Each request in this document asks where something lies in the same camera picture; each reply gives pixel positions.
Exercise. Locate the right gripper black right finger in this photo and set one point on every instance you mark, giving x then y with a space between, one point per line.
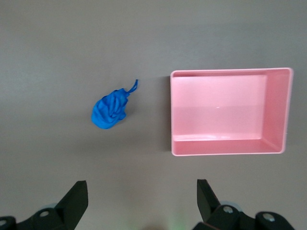
211 206

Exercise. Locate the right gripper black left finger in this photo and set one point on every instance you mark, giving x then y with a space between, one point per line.
69 206

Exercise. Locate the blue cloth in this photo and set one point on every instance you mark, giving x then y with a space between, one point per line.
109 111

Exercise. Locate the pink plastic bin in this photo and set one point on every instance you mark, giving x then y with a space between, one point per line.
220 110

